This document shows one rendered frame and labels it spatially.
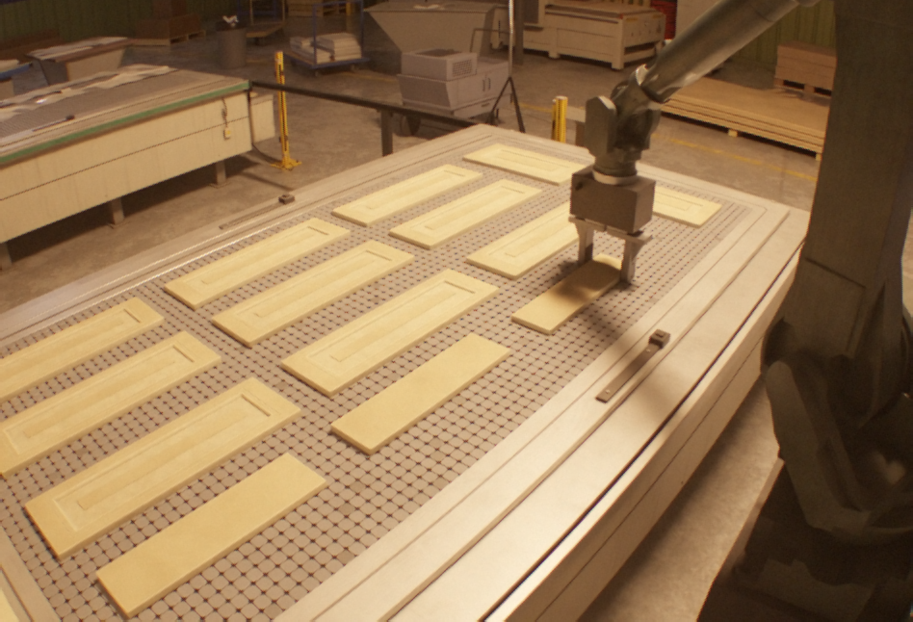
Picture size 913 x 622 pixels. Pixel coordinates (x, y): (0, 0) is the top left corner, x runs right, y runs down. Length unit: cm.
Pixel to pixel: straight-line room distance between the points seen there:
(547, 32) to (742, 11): 881
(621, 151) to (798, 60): 867
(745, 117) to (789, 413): 597
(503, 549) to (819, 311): 78
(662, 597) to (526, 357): 102
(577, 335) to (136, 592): 127
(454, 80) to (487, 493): 485
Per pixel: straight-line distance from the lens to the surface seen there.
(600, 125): 201
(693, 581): 249
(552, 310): 199
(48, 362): 206
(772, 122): 721
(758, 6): 168
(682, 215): 272
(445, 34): 846
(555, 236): 243
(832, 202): 141
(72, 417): 181
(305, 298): 208
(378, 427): 157
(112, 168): 507
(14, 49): 1544
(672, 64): 184
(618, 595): 239
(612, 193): 207
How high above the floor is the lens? 190
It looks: 28 degrees down
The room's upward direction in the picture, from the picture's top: straight up
